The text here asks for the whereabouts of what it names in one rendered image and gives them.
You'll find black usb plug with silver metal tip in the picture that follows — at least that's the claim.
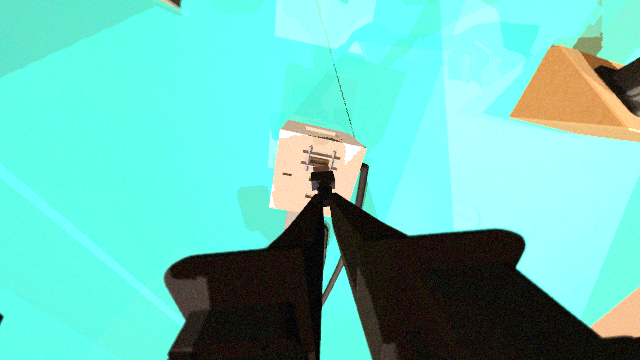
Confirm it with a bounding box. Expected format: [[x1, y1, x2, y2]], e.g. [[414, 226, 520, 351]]
[[311, 166, 335, 207]]

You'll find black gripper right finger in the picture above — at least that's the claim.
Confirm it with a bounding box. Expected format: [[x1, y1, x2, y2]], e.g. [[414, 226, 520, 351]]
[[329, 192, 526, 360]]

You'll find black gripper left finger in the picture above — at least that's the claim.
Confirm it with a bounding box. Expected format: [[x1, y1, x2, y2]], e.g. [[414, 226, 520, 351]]
[[163, 194, 325, 360]]

